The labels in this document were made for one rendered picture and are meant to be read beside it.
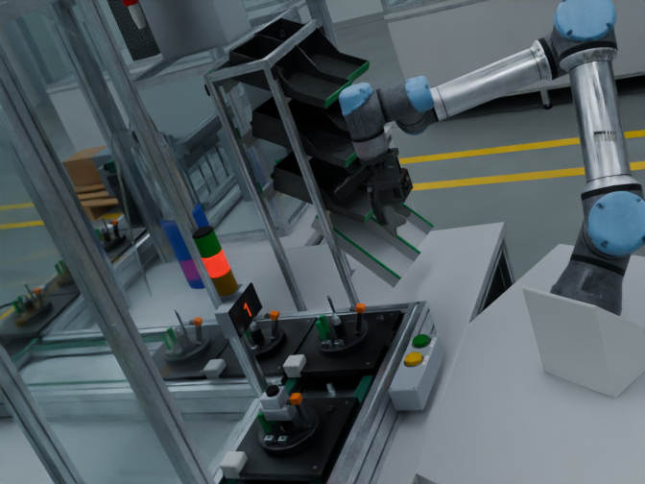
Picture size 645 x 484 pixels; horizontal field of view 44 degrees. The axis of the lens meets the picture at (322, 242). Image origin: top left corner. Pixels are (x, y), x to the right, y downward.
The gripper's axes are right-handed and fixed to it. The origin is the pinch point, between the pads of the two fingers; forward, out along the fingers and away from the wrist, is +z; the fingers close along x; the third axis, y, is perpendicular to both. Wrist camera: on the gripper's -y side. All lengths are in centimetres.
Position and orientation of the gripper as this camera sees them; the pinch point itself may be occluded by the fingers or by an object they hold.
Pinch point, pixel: (391, 231)
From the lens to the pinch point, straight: 188.5
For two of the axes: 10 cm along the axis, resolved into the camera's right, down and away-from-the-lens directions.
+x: 3.5, -5.0, 7.9
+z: 3.2, 8.6, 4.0
